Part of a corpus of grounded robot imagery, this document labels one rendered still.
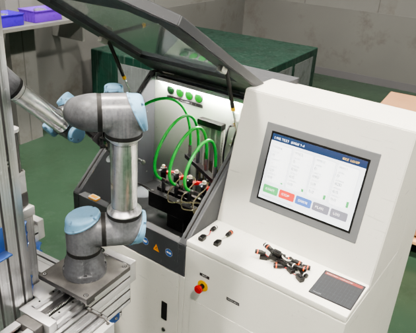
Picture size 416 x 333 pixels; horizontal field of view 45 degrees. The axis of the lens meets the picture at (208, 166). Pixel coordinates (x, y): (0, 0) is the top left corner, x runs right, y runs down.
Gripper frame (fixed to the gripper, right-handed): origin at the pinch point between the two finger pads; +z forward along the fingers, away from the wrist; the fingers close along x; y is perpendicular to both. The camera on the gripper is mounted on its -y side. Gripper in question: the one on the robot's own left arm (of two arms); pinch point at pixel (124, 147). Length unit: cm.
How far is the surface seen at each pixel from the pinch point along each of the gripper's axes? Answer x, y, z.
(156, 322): 17, 50, 65
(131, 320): 2, 60, 62
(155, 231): 26.4, 17.0, 28.8
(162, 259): 27, 24, 40
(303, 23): -553, -338, 210
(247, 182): 38, -25, 40
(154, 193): 0.1, 6.7, 26.3
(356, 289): 85, -21, 78
